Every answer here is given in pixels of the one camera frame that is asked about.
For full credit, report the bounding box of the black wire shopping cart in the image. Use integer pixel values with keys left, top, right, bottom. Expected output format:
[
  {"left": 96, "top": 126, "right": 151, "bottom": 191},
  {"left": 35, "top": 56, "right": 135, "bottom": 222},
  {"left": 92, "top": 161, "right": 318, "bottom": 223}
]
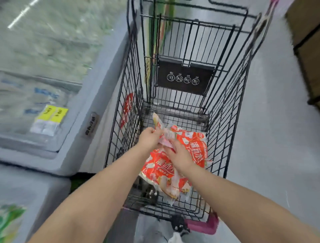
[{"left": 104, "top": 0, "right": 279, "bottom": 236}]

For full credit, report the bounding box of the person's right forearm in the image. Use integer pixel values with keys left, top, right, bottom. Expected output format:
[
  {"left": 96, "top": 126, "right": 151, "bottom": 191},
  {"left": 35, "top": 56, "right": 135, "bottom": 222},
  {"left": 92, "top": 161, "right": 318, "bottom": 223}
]
[{"left": 182, "top": 163, "right": 320, "bottom": 243}]

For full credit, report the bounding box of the person's left forearm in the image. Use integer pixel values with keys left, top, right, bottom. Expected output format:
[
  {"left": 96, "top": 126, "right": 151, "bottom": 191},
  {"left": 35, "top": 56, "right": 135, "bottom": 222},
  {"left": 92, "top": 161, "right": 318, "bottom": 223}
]
[{"left": 27, "top": 146, "right": 150, "bottom": 243}]

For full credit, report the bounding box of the red round sticker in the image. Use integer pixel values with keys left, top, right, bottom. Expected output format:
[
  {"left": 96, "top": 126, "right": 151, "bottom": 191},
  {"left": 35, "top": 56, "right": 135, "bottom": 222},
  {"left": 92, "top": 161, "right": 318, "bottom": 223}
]
[{"left": 120, "top": 93, "right": 134, "bottom": 130}]

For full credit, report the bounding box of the person's left hand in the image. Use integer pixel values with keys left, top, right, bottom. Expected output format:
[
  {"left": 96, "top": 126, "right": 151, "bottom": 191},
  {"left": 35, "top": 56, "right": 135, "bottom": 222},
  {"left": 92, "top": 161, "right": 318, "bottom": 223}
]
[{"left": 137, "top": 127, "right": 165, "bottom": 151}]

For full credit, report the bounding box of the grey freezer with green front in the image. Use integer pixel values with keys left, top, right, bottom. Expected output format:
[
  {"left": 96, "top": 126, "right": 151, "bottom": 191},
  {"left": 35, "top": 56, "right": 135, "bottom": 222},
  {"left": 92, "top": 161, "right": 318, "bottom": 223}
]
[{"left": 0, "top": 163, "right": 97, "bottom": 243}]

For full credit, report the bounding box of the grey freezer with loose dumplings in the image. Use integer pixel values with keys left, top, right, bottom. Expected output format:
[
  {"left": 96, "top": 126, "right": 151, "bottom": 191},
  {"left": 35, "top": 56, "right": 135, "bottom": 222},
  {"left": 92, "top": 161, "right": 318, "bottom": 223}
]
[{"left": 0, "top": 0, "right": 140, "bottom": 177}]

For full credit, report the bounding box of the clear frozen bags blue print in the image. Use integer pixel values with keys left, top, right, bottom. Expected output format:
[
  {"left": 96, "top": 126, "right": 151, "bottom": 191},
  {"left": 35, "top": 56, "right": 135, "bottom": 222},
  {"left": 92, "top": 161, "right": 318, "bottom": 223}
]
[{"left": 0, "top": 77, "right": 70, "bottom": 120}]

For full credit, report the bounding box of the person's light trouser leg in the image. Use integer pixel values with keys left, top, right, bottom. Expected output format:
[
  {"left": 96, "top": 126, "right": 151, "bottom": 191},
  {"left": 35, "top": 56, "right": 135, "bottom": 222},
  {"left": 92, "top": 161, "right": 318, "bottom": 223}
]
[{"left": 134, "top": 214, "right": 184, "bottom": 243}]

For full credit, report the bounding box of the person's black right shoe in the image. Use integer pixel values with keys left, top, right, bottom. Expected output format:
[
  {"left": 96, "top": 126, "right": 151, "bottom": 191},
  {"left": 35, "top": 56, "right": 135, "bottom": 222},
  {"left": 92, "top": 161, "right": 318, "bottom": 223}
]
[{"left": 171, "top": 215, "right": 190, "bottom": 237}]

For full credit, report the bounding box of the clear sleeve with yellow tags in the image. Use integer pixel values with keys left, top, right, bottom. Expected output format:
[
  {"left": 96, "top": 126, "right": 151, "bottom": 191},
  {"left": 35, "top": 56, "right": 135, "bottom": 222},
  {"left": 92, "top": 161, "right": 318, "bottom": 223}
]
[{"left": 29, "top": 104, "right": 69, "bottom": 137}]

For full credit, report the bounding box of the black cart seat panel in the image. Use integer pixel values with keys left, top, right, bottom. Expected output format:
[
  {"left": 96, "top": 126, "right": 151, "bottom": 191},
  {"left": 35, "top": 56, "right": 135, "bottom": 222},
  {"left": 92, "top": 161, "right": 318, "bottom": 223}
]
[{"left": 157, "top": 56, "right": 216, "bottom": 95}]

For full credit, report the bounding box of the person's right hand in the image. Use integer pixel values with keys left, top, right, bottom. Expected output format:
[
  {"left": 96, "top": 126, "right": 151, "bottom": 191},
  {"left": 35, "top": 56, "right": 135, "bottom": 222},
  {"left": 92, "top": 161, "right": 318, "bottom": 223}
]
[{"left": 164, "top": 139, "right": 197, "bottom": 176}]

